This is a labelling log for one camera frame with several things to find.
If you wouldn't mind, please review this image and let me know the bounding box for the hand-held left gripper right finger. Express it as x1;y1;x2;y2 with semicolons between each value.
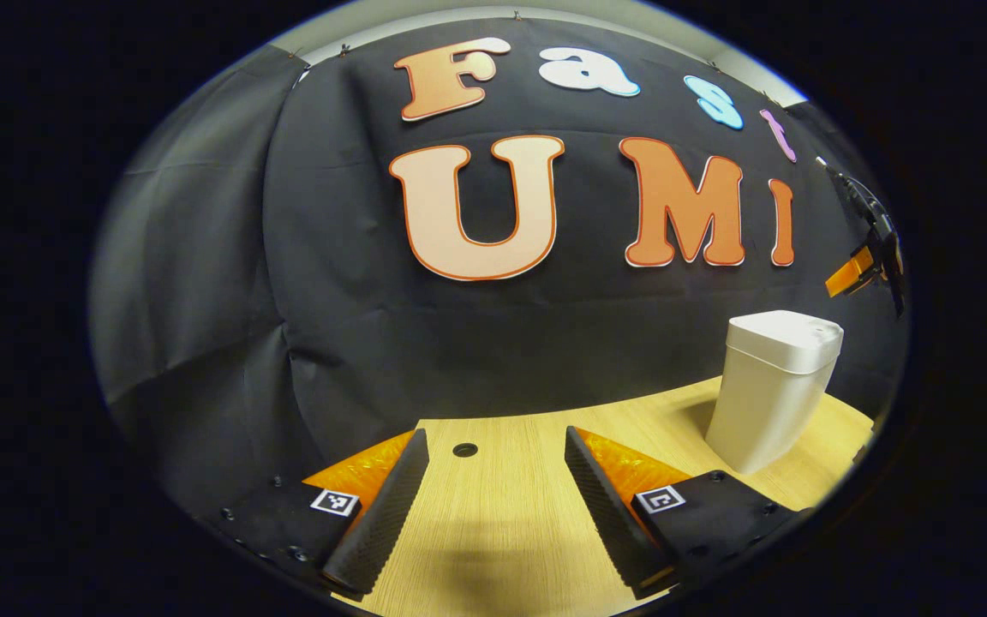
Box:
564;426;811;601

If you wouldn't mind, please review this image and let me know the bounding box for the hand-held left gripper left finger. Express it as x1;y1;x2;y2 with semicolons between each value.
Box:
219;428;431;601

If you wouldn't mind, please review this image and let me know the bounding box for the white desktop garbage bin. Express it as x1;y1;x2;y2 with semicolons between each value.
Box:
704;310;845;476

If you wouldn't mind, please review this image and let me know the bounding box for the wooden desktop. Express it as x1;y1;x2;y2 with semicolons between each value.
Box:
331;374;876;617

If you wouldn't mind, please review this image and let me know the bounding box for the thin black cable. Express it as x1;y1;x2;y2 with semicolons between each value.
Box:
817;157;880;219

